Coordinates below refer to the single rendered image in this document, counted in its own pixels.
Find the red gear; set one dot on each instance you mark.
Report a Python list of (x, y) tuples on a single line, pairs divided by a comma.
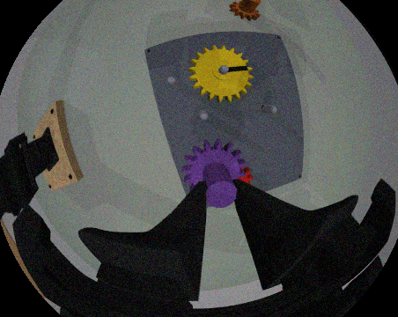
[(247, 177)]

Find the yellow gear with black stripe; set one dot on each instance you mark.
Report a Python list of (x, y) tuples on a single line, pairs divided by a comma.
[(208, 77)]

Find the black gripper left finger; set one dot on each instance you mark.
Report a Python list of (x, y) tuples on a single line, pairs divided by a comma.
[(173, 248)]

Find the purple gear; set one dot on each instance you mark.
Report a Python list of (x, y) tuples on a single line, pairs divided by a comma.
[(217, 167)]

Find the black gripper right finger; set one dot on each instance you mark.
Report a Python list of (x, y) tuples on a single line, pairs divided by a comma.
[(280, 234)]

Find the orange gear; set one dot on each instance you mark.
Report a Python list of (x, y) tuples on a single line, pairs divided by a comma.
[(246, 9)]

